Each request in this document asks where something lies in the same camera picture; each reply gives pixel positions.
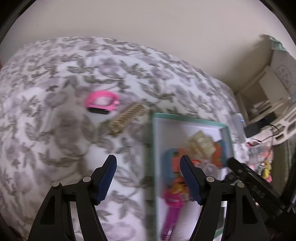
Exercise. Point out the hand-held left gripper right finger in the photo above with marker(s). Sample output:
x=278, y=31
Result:
x=190, y=180

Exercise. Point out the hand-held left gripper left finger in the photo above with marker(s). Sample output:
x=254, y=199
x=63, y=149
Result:
x=106, y=180

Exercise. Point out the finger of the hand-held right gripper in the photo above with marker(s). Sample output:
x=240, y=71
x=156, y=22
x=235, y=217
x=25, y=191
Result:
x=245, y=173

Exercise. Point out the white wristband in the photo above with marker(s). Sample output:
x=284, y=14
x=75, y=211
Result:
x=208, y=168

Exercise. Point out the pink orange doll figure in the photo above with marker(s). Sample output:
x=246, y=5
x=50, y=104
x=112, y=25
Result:
x=173, y=201

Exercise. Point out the salmon blue toy car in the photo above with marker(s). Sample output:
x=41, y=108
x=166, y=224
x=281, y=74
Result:
x=167, y=160

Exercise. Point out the orange and blue case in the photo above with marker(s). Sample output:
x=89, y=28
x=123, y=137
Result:
x=217, y=155

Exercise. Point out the cream claw hair clip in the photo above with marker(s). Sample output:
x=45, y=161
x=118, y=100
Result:
x=201, y=143

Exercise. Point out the teal white tray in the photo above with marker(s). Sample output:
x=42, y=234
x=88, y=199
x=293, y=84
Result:
x=175, y=129

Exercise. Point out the gold patterned hair clip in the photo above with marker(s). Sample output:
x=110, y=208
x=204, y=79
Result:
x=127, y=118

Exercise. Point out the pink wristband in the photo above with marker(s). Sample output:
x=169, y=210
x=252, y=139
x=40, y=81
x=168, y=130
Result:
x=92, y=99

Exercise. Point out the yellow toy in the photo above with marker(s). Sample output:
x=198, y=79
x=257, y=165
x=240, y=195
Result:
x=266, y=170

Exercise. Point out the clear bag of toys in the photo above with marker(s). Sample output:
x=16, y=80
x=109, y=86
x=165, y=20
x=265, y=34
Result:
x=256, y=150

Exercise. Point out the black charger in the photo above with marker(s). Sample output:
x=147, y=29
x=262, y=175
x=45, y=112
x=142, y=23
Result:
x=252, y=130

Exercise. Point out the white lattice furniture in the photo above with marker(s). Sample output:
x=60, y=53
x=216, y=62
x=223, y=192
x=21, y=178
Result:
x=285, y=126

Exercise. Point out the floral blanket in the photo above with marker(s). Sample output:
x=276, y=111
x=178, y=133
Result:
x=57, y=139

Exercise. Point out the white shelf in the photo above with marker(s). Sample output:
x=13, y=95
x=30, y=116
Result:
x=266, y=88

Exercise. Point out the pale storage box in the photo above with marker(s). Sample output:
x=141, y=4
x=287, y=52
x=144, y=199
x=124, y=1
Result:
x=282, y=67

